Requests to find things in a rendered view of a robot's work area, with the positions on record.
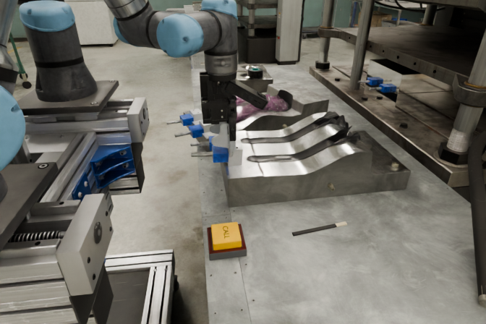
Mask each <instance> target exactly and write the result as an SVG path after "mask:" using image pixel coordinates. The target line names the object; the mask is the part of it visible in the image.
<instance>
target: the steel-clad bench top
mask: <svg viewBox="0 0 486 324"><path fill-rule="evenodd" d="M264 67H265V68H266V69H267V72H268V74H269V75H270V76H271V77H272V78H273V84H275V83H280V82H288V81H292V82H294V83H296V84H298V85H301V86H302V87H304V88H307V89H308V90H311V91H313V92H315V93H317V94H319V95H321V96H323V97H325V98H328V99H329V104H328V112H329V111H332V112H333V111H335V112H336V113H337V114H338V115H339V116H341V115H344V118H345V122H348V123H349V127H350V126H352V127H351V129H350V130H349V131H359V130H364V131H365V132H367V133H368V134H369V135H370V136H371V137H373V138H374V139H375V140H376V141H377V142H379V143H380V144H381V145H382V146H383V147H384V148H385V149H386V150H387V151H388V152H389V153H391V154H392V155H393V156H394V157H395V158H397V159H398V160H399V161H400V162H401V163H403V164H404V165H405V167H407V168H408V169H409V170H410V171H411V173H410V176H409V180H408V183H407V186H406V189H399V190H391V191H384V192H371V193H364V194H356V195H343V196H336V197H322V198H315V199H308V200H295V201H288V202H274V203H267V204H259V205H246V206H239V207H232V208H229V207H228V203H227V198H226V191H225V187H224V183H223V175H222V171H221V164H220V163H214V162H213V158H212V156H205V157H197V161H198V171H199V183H200V202H201V213H202V232H203V243H204V254H205V274H206V284H207V295H208V314H209V324H486V308H484V307H482V306H481V305H480V304H479V298H478V291H477V273H476V264H475V254H474V237H473V227H472V209H471V203H470V202H468V201H467V200H465V199H464V198H463V197H462V196H461V195H460V194H458V193H457V192H456V191H454V190H453V189H452V188H450V187H449V186H448V185H447V184H446V183H445V182H443V181H442V180H441V179H439V178H438V177H437V176H436V175H434V173H432V172H431V171H430V170H428V169H427V168H426V167H424V166H423V165H422V164H421V163H420V162H419V161H417V160H416V159H415V158H413V157H412V156H411V155H409V154H408V153H407V152H406V151H405V150H404V149H402V148H401V147H400V146H398V145H397V144H396V143H395V142H394V141H392V140H391V139H390V138H389V137H387V136H386V135H385V134H383V133H382V132H381V131H380V130H379V129H378V128H376V127H375V126H374V125H372V124H371V123H370V122H368V120H366V119H365V118H364V117H363V116H361V115H360V114H359V113H357V112H356V111H355V110H354V109H353V108H352V107H350V106H349V105H348V104H346V103H345V102H344V101H342V100H341V99H340V98H339V97H338V96H337V95H335V94H334V93H333V92H331V91H330V90H329V89H327V87H326V86H324V85H323V84H322V83H320V82H319V81H318V80H316V79H315V78H314V77H313V76H312V75H311V74H309V73H308V72H307V71H305V70H304V69H303V68H301V67H300V66H299V65H298V64H294V65H276V66H264ZM229 210H230V211H229ZM230 214H231V215H230ZM344 221H345V222H346V223H347V225H345V226H339V227H336V228H332V229H325V230H321V231H315V232H311V233H307V234H301V235H297V236H293V234H292V232H295V231H302V230H306V229H312V228H316V227H320V226H327V225H331V224H335V223H340V222H344ZM233 222H237V223H238V224H241V225H242V231H243V234H244V240H245V244H246V247H247V256H244V257H233V258H227V259H221V260H209V251H208V235H207V228H208V227H211V225H213V224H220V223H233ZM240 267H241V268H240ZM241 271H242V272H241ZM243 282H244V283H243ZM247 305H248V306H247ZM248 309H249V310H248ZM250 320H251V321H250Z"/></svg>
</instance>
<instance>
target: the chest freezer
mask: <svg viewBox="0 0 486 324"><path fill-rule="evenodd" d="M64 2H65V3H67V4H68V5H70V6H71V8H72V11H73V13H74V16H75V24H76V27H77V33H78V36H79V39H80V45H90V44H110V47H112V46H113V43H115V42H116V41H118V37H117V36H116V34H115V32H114V31H115V30H114V26H113V22H114V15H113V14H112V12H111V10H110V9H109V8H108V6H107V5H106V3H105V1H104V0H64Z"/></svg>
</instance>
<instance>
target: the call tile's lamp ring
mask: <svg viewBox="0 0 486 324"><path fill-rule="evenodd" d="M238 226H239V233H240V236H241V240H242V246H243V247H237V248H231V249H225V250H214V251H213V249H212V241H211V234H210V230H211V227H208V228H207V229H208V245H209V253H210V254H214V253H220V252H231V251H237V250H246V249H247V248H246V244H245V241H244V235H243V232H242V226H241V224H238Z"/></svg>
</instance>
